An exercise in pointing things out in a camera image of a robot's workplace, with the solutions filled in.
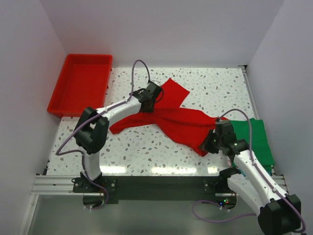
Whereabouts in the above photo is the folded green t-shirt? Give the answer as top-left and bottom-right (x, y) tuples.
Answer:
(230, 118), (275, 172)

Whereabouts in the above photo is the aluminium frame rail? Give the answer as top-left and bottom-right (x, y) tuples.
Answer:
(18, 159), (299, 235)

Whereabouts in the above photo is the red plastic bin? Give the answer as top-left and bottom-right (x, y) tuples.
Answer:
(47, 54), (113, 118)

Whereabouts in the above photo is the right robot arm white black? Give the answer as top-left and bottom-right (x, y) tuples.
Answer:
(201, 119), (305, 235)

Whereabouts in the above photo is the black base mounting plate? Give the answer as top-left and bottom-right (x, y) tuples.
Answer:
(71, 176), (237, 206)

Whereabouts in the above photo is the red t-shirt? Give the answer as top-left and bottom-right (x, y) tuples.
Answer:
(110, 78), (216, 157)

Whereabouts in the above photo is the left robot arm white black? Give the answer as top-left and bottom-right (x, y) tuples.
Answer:
(74, 82), (164, 192)

